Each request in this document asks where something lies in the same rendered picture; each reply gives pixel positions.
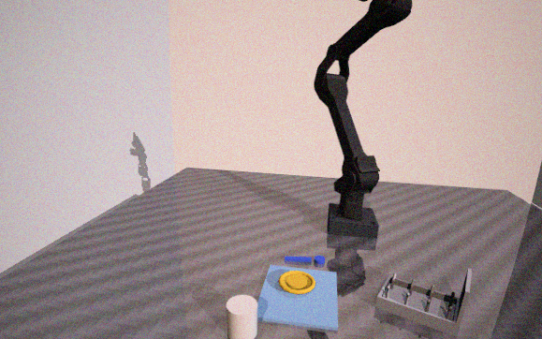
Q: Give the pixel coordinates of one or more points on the yellow round plate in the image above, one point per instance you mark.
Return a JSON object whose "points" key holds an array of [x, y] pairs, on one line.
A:
{"points": [[297, 282]]}

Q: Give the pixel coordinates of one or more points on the grey dish rack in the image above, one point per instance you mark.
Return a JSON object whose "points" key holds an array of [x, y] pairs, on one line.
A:
{"points": [[425, 306]]}

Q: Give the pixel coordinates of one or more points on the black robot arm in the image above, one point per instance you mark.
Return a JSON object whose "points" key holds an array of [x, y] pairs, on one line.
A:
{"points": [[360, 172]]}

